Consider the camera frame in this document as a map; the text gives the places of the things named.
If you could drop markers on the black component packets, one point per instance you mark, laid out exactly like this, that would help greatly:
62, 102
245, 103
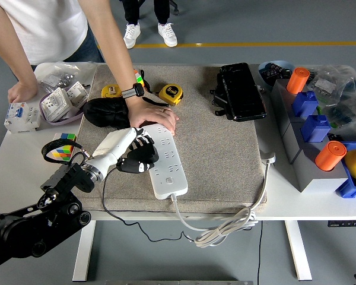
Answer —
273, 72

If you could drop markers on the blue plastic block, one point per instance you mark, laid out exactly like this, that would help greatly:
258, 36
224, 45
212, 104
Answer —
305, 104
316, 129

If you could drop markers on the black desk control panel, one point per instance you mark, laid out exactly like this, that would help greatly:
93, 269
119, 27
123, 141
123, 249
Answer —
341, 224

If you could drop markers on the white wall socket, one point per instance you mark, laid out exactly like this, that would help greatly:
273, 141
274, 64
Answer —
77, 93
56, 104

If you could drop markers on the clear bag of screws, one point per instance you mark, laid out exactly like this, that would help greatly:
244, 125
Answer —
59, 77

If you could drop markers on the white table leg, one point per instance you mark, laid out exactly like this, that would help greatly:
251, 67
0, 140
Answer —
298, 252
84, 252

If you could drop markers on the white power strip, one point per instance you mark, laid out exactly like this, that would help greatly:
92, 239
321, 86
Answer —
173, 185

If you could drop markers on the light blue bowl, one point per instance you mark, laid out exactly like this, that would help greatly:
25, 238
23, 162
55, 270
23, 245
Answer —
267, 84

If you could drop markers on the orange cylinder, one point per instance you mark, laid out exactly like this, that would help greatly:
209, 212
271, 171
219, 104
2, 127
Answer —
298, 80
330, 155

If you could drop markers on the black cloth pouch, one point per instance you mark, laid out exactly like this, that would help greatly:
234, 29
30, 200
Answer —
105, 112

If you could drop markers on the person's left hand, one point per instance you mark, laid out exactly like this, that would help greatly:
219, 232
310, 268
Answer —
151, 114

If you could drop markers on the black plug adapter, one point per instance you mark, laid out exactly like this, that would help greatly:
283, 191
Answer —
145, 153

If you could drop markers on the colourful puzzle cube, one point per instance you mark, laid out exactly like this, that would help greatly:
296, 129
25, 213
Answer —
139, 80
60, 154

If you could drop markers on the white circuit breaker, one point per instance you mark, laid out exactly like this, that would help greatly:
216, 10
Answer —
23, 118

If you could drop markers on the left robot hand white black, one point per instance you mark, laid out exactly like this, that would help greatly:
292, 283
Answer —
111, 145

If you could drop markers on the person's left forearm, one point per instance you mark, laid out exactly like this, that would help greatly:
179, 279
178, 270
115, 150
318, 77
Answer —
112, 44

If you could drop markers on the black electronic device case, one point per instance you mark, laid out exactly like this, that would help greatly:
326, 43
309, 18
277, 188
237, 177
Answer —
243, 92

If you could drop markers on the grey-brown mat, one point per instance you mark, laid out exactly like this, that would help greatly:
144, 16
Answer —
213, 154

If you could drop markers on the blue plastic bin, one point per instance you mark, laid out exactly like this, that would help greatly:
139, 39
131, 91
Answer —
348, 187

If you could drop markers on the person's right hand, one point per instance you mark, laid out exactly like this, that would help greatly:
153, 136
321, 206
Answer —
21, 92

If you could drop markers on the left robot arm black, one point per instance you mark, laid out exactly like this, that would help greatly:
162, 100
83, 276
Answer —
23, 234

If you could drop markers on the grey block holder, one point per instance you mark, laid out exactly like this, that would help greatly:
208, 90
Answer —
311, 184
281, 107

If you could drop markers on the black wristwatch grey band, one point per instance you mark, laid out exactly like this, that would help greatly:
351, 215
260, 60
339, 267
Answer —
130, 92

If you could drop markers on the yellow tape measure black face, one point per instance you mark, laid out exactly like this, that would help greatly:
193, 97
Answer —
111, 90

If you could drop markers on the yellow tape measure 5m print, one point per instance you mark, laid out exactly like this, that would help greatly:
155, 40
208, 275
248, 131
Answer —
170, 93

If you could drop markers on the clear bag of dark parts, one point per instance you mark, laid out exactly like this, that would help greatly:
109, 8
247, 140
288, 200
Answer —
350, 112

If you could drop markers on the person's right forearm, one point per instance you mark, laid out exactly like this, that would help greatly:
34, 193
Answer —
12, 50

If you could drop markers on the black office chair base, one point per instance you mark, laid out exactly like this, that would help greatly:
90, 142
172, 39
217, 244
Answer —
176, 11

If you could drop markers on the clear bag with white label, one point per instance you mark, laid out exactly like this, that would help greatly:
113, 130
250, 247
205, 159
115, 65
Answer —
324, 84

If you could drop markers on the person in white shoes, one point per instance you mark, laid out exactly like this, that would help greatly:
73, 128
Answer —
167, 34

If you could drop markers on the purple tray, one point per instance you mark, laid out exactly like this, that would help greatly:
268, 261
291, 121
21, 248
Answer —
66, 121

